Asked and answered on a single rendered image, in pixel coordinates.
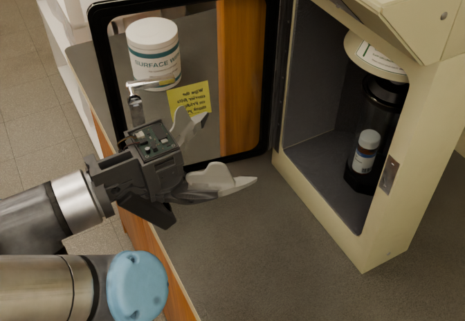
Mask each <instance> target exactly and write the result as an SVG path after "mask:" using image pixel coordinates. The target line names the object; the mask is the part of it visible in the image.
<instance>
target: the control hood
mask: <svg viewBox="0 0 465 321"><path fill-rule="evenodd" d="M342 1H343V2H344V3H345V4H346V5H347V7H348V8H349V9H350V10H351V11H352V12H353V13H354V14H355V15H356V16H357V17H358V18H359V19H360V20H361V21H362V22H363V23H364V24H363V25H364V26H366V27H368V28H369V29H370V30H372V31H373V32H374V33H376V34H377V35H378V36H380V37H381V38H383V39H384V40H385V41H387V42H388V43H390V44H391V45H393V46H394V47H395V48H397V49H398V50H400V51H401V52H402V53H404V54H405V55H407V56H408V57H409V58H410V59H412V60H413V61H415V62H416V63H417V64H419V65H420V66H427V65H429V64H432V63H435V62H438V61H439V59H440V57H441V54H442V51H443V49H444V46H445V44H446V40H447V38H448V35H449V32H450V29H451V27H452V24H453V22H454V19H455V16H456V14H457V10H458V8H459V5H460V2H461V0H342Z"/></svg>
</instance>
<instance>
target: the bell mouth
mask: <svg viewBox="0 0 465 321"><path fill-rule="evenodd" d="M344 48H345V51H346V53H347V55H348V56H349V58H350V59H351V60H352V61H353V62H354V63H355V64H357V65H358V66H359V67H361V68H362V69H364V70H365V71H367V72H369V73H371V74H373V75H376V76H379V77H381V78H384V79H387V80H392V81H395V82H403V83H410V82H409V79H408V76H407V74H406V72H405V71H404V70H403V69H402V68H401V67H400V66H398V65H397V64H395V63H394V62H393V61H392V60H390V59H389V58H387V57H386V56H384V54H382V53H381V52H379V51H378V50H376V49H375V48H374V47H373V46H371V45H370V44H368V43H367V42H366V41H365V40H364V39H362V38H361V37H359V36H358V35H357V34H356V33H354V32H353V31H351V30H349V31H348V33H347V34H346V35H345V38H344Z"/></svg>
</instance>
